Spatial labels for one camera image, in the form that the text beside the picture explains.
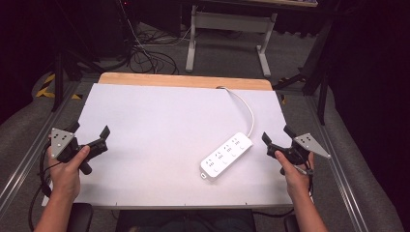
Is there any black chair armrest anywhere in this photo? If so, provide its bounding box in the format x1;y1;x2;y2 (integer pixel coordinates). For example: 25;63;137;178
282;214;302;232
65;202;95;232

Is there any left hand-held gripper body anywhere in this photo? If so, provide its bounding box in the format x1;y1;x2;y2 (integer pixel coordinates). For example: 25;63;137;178
50;128;109;176

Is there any black metal stand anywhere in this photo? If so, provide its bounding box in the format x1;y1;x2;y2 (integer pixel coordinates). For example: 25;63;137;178
47;0;107;113
272;13;337;126

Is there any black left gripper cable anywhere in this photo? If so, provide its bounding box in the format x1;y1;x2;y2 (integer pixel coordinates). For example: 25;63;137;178
28;144;63;232

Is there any black cable under table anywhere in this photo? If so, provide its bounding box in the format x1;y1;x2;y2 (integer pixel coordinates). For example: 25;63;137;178
251;208;296;218

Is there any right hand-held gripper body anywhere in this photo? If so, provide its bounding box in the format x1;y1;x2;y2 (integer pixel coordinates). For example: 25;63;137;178
266;132;333;177

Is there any yellow black floor tape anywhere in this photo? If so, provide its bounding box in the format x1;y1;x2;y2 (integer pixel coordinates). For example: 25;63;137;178
34;72;83;101

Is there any person's left hand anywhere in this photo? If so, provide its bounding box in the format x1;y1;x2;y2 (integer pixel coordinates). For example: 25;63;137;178
46;145;92;201

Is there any aluminium floor rail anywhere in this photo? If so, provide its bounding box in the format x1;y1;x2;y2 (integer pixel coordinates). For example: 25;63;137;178
306;96;370;232
0;80;81;209

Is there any white table cover sheet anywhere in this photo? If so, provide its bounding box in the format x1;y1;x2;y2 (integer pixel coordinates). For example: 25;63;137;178
41;82;295;208

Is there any tangle of black floor cables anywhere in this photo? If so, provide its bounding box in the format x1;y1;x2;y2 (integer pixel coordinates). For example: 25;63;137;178
115;0;194;76

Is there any white metal desk frame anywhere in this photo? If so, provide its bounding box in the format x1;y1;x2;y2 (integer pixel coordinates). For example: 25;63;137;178
185;4;278;78

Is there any person's right hand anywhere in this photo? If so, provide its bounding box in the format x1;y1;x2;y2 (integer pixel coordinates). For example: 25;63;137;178
274;150;315;201

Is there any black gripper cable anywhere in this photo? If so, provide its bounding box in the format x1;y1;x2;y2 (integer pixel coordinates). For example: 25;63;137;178
302;159;316;198
28;144;63;232

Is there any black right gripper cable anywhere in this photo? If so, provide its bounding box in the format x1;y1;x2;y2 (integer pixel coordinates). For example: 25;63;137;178
302;159;316;198

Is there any white power strip cable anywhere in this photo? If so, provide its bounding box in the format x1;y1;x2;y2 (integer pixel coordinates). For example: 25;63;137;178
216;85;256;138

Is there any white power strip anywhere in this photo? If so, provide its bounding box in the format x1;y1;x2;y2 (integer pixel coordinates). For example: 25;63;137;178
199;131;254;183

